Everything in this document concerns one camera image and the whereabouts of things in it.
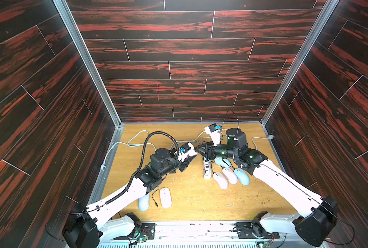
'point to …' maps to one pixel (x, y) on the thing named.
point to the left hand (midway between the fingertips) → (193, 151)
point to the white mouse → (143, 202)
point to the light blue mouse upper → (223, 161)
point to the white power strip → (207, 174)
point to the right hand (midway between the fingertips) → (199, 145)
